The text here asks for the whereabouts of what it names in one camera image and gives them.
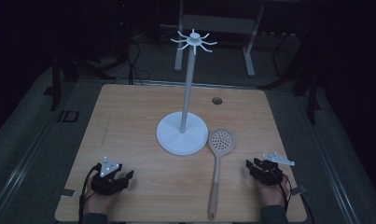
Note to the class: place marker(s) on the grey tape strip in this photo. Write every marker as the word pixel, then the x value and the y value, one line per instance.
pixel 298 190
pixel 68 193

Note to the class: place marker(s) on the beige slotted spoon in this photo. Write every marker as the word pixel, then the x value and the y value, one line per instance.
pixel 221 143

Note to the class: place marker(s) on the white metal desk frame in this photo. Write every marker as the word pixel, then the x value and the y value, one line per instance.
pixel 220 24

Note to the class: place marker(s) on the white utensil rack stand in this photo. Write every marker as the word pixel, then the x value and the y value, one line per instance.
pixel 182 138

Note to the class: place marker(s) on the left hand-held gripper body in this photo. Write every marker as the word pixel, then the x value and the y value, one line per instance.
pixel 105 183

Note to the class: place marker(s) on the person's right hand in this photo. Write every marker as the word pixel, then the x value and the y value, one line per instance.
pixel 271 194

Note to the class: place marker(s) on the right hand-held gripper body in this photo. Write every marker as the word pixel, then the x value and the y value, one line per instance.
pixel 269 172

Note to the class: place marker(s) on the person's left hand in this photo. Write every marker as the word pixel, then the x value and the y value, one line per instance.
pixel 98 202

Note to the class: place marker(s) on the black stand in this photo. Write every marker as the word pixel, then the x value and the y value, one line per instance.
pixel 55 81
pixel 311 93

